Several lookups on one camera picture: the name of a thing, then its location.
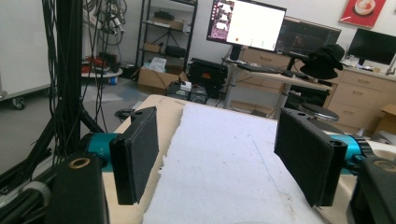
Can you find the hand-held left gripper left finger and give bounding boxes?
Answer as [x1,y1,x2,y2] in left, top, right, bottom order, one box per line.
[108,105,160,206]

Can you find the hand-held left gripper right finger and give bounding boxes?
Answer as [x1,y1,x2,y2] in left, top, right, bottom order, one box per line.
[274,107,348,208]

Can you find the round black stool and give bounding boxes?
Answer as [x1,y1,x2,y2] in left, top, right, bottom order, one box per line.
[298,103,340,122]

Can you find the open cardboard box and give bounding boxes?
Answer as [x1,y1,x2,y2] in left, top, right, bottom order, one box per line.
[136,66,190,96]

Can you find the wooden drawer cabinet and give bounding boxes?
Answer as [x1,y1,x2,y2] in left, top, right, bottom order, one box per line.
[237,47,396,134]

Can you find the white foam mat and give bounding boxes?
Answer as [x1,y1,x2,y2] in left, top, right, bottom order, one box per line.
[141,102,328,224]

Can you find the light wooden desk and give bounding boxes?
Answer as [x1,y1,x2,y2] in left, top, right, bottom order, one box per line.
[221,57,333,119]

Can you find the small cardboard box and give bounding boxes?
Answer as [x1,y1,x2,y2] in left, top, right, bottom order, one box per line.
[373,103,396,135]

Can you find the black hat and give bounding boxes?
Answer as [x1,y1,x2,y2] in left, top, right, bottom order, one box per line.
[300,43,346,80]

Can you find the black keyboard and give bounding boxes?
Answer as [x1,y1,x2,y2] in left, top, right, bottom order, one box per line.
[236,63,284,75]

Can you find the black metal stand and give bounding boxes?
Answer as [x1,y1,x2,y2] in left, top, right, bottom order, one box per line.
[0,0,106,194]

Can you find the black equipment case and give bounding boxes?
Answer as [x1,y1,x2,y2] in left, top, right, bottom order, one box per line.
[187,57,229,99]

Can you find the dark wide computer monitor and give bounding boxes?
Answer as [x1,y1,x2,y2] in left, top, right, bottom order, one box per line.
[275,16,343,57]

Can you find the black metal shelf rack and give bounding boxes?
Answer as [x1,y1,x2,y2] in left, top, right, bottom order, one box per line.
[134,0,199,74]

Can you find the black unlit computer monitor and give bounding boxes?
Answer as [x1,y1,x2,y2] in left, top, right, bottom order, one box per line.
[346,27,396,66]

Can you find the lit computer monitor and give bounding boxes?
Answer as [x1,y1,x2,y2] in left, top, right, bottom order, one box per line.
[205,0,288,52]

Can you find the white board on casters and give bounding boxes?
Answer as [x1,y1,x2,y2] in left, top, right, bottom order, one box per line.
[0,0,52,110]

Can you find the bundle of black cables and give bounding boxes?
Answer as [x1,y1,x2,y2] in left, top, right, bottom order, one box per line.
[83,0,129,48]

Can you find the red wall picture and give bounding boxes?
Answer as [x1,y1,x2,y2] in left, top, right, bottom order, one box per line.
[338,0,388,30]

